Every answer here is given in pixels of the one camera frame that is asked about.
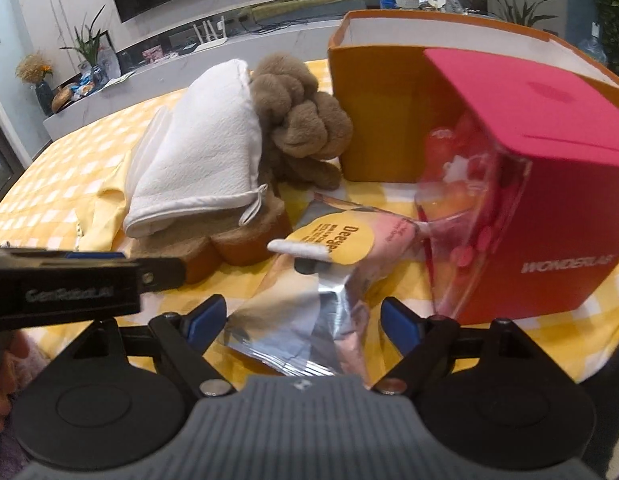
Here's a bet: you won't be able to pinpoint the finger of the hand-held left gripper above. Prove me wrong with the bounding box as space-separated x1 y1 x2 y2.
64 251 186 295

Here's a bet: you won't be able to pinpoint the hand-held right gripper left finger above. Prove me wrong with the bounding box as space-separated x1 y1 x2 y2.
64 294 236 397

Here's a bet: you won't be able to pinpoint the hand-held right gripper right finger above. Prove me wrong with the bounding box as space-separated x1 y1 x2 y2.
372 297 533 396

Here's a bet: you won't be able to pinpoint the toast-shaped plush pillow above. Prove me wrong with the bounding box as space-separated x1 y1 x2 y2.
134 195 292 283

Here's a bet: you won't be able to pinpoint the yellow cloth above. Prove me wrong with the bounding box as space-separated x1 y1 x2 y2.
76 152 140 253

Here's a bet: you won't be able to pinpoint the silver pink snack packet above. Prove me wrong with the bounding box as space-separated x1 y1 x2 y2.
224 192 430 378

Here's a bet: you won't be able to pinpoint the white towel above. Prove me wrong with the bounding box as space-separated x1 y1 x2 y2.
123 58 269 238

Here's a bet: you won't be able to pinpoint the brown plush toy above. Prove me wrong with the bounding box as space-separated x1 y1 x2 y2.
249 52 354 191

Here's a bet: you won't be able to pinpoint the orange cardboard box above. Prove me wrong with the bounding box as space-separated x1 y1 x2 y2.
327 9 619 184

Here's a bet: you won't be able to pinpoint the person's left forearm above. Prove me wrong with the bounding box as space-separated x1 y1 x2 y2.
0 350 52 468

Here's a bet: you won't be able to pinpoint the yellow checked blanket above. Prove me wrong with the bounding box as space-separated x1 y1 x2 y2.
0 57 619 401

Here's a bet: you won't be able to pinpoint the white marble tv console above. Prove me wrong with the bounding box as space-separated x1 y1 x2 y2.
42 0 565 143

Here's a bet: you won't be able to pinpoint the round brown bread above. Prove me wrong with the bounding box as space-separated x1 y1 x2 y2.
52 85 77 113

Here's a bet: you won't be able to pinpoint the dried flowers in dark vase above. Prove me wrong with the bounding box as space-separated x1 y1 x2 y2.
15 51 56 116

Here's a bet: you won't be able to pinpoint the red box with clear window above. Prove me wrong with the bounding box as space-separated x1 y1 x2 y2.
414 47 619 326

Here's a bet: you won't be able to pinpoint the green plant in glass vase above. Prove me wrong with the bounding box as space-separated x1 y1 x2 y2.
59 5 122 88

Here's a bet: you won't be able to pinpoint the white router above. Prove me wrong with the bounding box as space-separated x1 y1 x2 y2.
192 17 230 53

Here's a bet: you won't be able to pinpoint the clear water bottle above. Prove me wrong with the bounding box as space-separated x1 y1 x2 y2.
579 22 610 68

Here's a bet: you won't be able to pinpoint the long-leaved potted plant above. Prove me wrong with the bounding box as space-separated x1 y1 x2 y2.
477 0 565 36

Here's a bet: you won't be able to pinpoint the large leafy green plant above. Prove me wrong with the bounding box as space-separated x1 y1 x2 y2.
564 0 619 76

